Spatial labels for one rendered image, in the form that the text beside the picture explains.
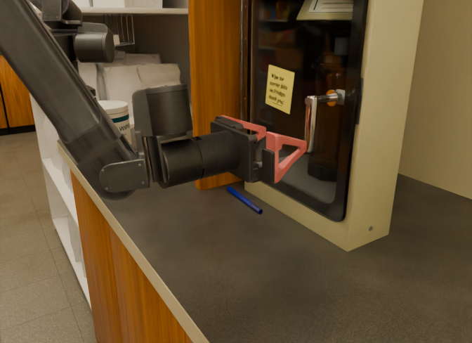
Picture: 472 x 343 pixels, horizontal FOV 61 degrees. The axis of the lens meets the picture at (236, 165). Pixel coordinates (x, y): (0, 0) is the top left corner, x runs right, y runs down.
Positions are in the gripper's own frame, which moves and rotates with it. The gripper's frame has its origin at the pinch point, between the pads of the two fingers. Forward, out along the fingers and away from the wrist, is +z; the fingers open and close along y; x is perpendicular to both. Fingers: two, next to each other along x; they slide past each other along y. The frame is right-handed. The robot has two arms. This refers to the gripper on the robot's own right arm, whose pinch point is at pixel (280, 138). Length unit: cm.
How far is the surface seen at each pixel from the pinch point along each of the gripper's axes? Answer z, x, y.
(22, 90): 3, 60, 496
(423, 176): 54, 22, 9
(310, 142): 5.4, 1.3, -0.9
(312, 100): 5.5, -5.3, -0.9
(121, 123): -5, 10, 65
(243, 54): 10.4, -10.0, 25.5
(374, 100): 13.8, -4.9, -5.4
